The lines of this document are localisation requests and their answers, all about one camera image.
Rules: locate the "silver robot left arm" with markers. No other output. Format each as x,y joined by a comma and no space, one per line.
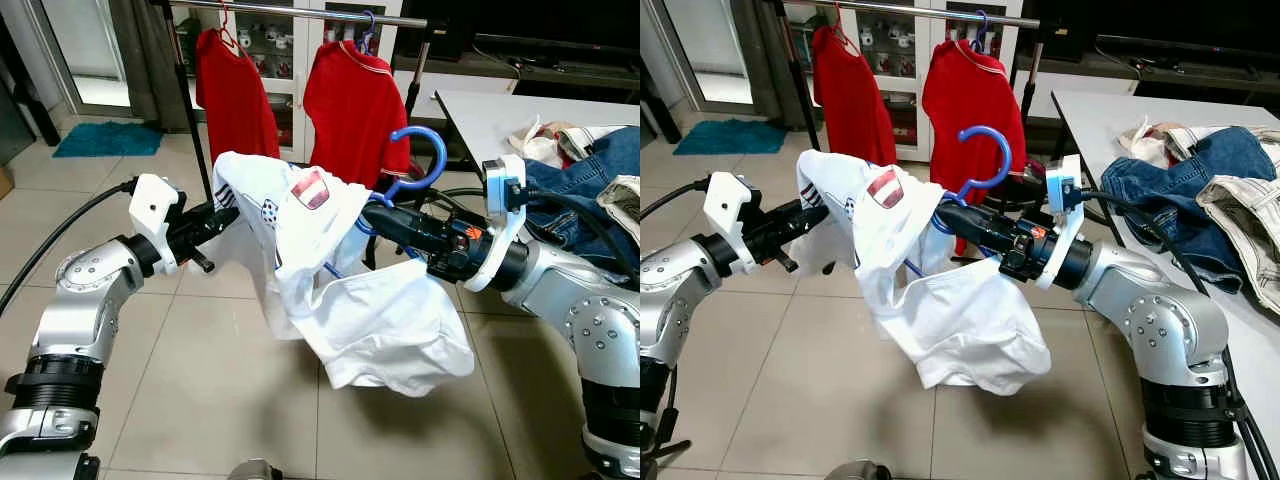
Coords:
680,300
90,300

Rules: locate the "black television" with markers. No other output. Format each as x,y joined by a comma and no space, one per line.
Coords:
530,25
1150,25

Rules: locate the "white shirt flag print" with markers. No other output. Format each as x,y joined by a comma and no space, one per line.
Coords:
960,320
380,320

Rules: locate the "red shirt white collar trim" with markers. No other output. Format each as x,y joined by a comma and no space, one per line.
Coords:
975,100
355,110

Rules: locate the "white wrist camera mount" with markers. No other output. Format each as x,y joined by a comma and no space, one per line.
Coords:
505,185
155,205
730,205
1062,190

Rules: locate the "black clothes rack chrome rail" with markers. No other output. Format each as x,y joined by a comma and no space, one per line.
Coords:
920,10
300,12

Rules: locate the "plain red shirt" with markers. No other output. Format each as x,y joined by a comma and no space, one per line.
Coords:
235,100
850,100

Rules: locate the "cream cloth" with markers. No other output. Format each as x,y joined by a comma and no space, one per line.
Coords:
1150,145
540,145

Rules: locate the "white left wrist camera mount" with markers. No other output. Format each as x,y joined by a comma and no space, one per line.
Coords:
730,205
155,205

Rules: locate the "red hanger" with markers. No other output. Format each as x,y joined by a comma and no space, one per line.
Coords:
847,42
232,42

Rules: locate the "teal floor mat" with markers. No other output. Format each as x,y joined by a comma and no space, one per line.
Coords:
105,140
730,137

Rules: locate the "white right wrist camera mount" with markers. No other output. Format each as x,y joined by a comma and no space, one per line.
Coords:
505,185
1062,190

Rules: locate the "cream trousers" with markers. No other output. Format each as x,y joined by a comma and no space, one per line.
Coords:
625,195
1245,220

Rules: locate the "glass door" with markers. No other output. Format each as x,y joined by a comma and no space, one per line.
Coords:
90,50
710,50

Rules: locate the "white glass-door cabinet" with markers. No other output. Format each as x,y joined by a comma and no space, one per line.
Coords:
908,100
292,120

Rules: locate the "grey robot leg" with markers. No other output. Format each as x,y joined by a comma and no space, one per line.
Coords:
255,470
857,470

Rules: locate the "blue jeans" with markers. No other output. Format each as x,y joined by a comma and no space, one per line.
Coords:
1170,190
580,180

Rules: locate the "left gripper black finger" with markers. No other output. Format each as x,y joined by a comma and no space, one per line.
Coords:
800,211
218,230
218,214
802,229

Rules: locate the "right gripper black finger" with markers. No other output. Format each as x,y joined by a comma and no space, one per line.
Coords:
405,218
975,218
970,236
400,236

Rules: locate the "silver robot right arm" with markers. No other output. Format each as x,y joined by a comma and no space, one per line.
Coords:
590,310
1160,320

